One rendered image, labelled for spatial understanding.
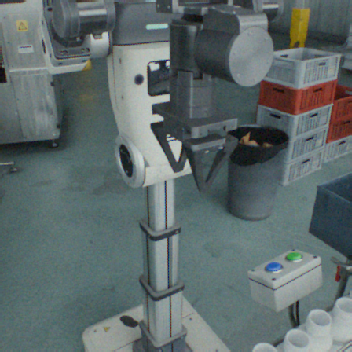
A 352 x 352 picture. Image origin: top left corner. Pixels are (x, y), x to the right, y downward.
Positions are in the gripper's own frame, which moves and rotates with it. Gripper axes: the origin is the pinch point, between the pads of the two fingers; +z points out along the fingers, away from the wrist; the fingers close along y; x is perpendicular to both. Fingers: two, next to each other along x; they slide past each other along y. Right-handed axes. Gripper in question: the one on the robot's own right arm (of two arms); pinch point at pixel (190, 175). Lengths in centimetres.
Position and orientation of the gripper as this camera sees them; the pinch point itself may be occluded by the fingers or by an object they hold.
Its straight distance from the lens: 50.2
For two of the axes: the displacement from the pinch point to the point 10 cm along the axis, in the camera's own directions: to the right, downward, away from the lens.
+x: 8.5, -2.4, 4.6
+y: 5.2, 4.0, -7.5
